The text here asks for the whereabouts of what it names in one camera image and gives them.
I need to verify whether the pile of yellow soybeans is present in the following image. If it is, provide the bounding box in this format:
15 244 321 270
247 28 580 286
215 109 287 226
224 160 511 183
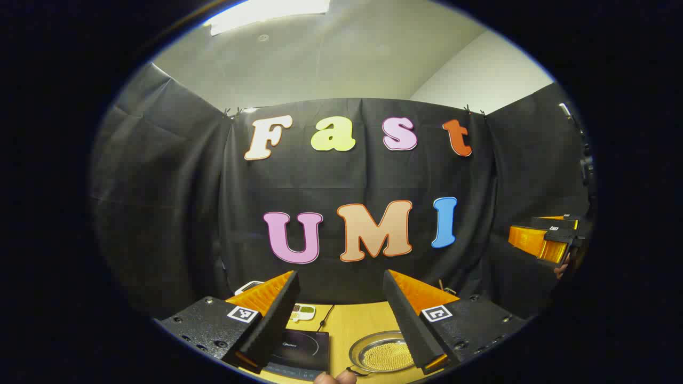
363 342 416 372

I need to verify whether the black power cable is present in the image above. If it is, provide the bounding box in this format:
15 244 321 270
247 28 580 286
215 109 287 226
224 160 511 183
317 304 336 332

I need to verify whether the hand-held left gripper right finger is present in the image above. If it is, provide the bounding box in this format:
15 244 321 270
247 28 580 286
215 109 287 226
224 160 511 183
383 269 529 375

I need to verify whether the steel pot with black handle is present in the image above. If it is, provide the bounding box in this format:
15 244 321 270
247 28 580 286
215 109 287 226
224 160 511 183
346 331 417 377

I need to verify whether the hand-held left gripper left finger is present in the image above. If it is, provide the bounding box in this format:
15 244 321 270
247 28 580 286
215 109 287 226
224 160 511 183
158 270 300 374

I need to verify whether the ceiling light panel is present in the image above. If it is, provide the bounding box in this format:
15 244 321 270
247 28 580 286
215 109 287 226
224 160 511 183
203 0 331 37

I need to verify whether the black backdrop cloth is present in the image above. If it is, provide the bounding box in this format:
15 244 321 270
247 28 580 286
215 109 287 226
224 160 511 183
88 61 593 321

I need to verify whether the white divided bean dish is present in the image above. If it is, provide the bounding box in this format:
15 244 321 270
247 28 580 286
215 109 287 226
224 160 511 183
288 303 316 323

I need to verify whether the black induction cooktop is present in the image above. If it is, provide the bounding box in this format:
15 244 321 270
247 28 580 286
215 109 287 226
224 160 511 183
264 329 330 380

